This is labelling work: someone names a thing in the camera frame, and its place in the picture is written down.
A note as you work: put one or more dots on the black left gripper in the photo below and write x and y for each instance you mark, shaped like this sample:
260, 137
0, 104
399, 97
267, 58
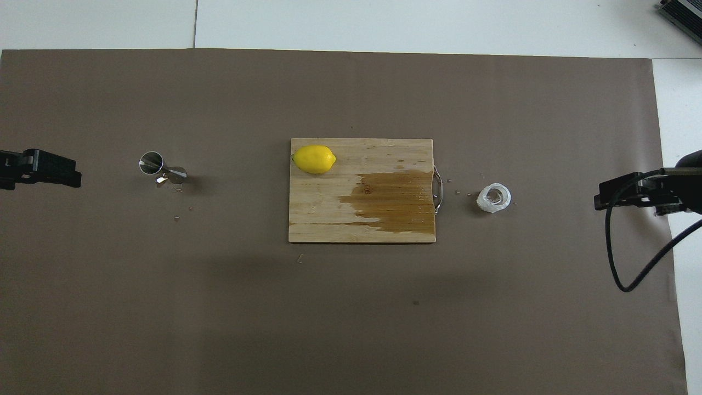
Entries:
13, 170

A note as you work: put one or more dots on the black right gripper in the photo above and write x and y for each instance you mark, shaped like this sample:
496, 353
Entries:
663, 186

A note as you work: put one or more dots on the steel double jigger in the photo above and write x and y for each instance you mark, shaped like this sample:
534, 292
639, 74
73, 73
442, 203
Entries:
163, 170

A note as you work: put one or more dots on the black finned device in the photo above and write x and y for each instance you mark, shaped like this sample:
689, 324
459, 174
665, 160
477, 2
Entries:
685, 13

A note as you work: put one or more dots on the brown table mat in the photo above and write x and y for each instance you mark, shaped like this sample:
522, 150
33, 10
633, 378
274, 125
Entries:
219, 307

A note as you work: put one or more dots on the yellow lemon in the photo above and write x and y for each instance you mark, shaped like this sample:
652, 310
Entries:
313, 159

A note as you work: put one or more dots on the wooden cutting board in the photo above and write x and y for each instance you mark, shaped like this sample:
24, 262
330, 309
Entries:
329, 208

